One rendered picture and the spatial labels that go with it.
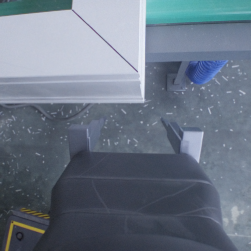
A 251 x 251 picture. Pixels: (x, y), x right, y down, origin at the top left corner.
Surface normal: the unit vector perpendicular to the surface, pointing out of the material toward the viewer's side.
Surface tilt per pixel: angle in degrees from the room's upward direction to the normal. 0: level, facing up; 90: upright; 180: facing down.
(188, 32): 0
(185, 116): 0
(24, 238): 0
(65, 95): 90
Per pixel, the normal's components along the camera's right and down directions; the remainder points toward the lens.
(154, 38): -0.14, -0.11
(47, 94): -0.04, 0.99
